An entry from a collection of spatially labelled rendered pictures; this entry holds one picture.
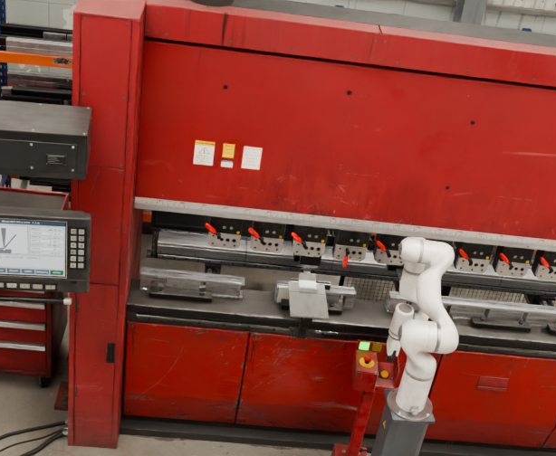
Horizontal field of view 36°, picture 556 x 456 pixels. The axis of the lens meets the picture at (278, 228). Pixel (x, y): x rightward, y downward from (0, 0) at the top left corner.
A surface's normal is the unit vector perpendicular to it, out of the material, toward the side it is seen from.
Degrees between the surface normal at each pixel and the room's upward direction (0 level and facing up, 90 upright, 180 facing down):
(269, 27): 90
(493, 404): 90
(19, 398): 0
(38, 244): 90
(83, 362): 90
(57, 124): 1
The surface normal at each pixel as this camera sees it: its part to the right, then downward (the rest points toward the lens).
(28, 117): 0.15, -0.84
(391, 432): -0.63, 0.33
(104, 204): 0.03, 0.53
